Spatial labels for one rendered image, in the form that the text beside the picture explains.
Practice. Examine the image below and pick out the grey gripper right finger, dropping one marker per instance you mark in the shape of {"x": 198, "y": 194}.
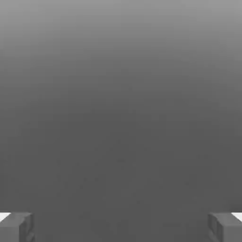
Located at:
{"x": 226, "y": 228}

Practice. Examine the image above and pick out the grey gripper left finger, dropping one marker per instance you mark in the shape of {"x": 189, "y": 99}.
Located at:
{"x": 13, "y": 228}

